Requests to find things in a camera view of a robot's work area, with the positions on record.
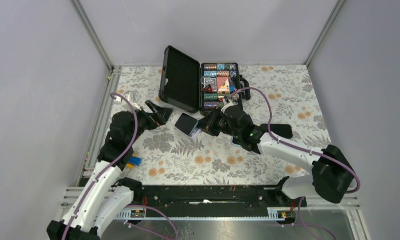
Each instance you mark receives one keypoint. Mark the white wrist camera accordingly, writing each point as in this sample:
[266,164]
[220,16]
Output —
[230,104]
[130,96]

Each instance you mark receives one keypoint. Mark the colourful toy brick stack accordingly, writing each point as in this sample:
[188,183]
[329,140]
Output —
[134,161]

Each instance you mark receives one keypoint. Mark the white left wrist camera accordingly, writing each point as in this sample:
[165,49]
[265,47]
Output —
[130,96]

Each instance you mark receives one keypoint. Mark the red playing card box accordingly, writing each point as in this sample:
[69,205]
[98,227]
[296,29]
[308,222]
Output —
[223,85]

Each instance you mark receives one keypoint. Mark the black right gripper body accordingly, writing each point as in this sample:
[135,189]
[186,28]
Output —
[219,123]

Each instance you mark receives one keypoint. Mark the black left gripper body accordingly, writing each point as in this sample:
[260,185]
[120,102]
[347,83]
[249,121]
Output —
[145,122]

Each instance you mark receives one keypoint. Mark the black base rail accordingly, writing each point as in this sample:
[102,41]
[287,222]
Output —
[214,201]

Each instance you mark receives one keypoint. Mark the phone in white case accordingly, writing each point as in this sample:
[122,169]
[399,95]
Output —
[283,130]

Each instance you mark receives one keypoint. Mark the phone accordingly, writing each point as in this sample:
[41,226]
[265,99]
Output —
[187,124]
[235,142]
[283,130]

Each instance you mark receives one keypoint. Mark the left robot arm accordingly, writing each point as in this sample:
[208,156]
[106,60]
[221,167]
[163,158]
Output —
[93,212]

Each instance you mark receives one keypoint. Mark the floral table mat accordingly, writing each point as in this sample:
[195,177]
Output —
[282,94]

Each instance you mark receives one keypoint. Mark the phone in light blue case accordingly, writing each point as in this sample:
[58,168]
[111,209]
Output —
[235,142]

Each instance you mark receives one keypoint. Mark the black poker chip case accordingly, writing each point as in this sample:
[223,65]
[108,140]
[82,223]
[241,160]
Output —
[192,86]

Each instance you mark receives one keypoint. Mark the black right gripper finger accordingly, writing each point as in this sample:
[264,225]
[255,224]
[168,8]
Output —
[207,120]
[207,128]

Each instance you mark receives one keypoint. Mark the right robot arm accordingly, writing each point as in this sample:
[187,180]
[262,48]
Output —
[330,175]

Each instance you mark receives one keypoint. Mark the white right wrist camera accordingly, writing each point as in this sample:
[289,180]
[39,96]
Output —
[230,104]

